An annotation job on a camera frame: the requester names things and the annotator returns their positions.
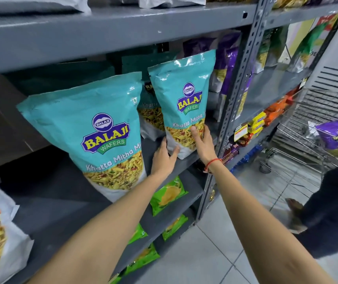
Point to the person's left hand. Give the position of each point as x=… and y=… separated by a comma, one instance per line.
x=161, y=161

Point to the person's right hand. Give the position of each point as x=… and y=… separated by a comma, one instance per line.
x=206, y=149

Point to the person's right thumb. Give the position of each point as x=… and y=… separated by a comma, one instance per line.
x=195, y=133

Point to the person's left thumb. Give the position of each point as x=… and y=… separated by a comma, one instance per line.
x=174, y=153

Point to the teal snack packet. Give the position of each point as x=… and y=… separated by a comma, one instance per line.
x=183, y=94
x=98, y=127
x=151, y=115

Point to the person's right forearm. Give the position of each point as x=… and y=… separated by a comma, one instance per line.
x=254, y=221

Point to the person's left forearm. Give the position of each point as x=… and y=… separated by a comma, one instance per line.
x=103, y=230

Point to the dark biscuit packet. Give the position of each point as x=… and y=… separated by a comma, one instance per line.
x=230, y=150

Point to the red biscuit packet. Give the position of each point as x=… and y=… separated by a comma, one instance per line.
x=243, y=136

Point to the row of blue packets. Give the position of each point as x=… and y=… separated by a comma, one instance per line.
x=250, y=155

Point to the stack of yellow boxes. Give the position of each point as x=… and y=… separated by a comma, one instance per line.
x=257, y=124

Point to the row of orange packets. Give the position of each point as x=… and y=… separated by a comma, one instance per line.
x=278, y=109

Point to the grey metal shelf rack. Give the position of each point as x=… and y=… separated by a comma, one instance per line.
x=98, y=29
x=272, y=82

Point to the green and white snack packet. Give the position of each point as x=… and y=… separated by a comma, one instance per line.
x=306, y=47
x=271, y=48

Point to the brown shoe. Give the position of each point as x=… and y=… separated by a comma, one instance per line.
x=294, y=217

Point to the white plastic packet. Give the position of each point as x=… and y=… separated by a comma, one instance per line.
x=32, y=3
x=171, y=1

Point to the dark trouser leg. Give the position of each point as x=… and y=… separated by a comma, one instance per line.
x=331, y=209

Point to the row of yellow packets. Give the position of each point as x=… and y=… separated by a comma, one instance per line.
x=290, y=1

